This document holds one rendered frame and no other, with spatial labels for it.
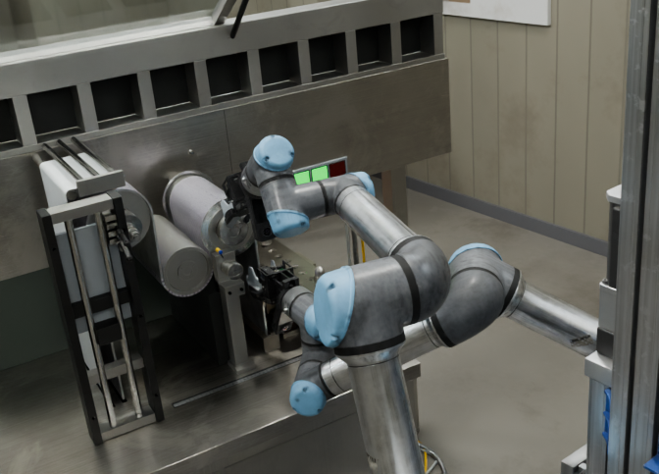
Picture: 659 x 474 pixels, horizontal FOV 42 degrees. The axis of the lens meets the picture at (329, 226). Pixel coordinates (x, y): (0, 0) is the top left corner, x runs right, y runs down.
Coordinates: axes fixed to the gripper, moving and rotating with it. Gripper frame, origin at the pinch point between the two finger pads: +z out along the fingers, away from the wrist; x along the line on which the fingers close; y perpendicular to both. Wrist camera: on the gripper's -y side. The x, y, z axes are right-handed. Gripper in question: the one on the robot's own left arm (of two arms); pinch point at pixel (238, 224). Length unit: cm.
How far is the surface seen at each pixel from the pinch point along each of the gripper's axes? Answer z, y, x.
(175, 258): 7.3, -1.5, 14.8
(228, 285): 7.3, -11.3, 5.1
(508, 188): 209, 36, -239
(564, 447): 93, -88, -119
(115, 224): -14.1, 3.2, 29.9
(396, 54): 15, 40, -71
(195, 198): 9.4, 11.9, 4.1
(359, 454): 20, -59, -14
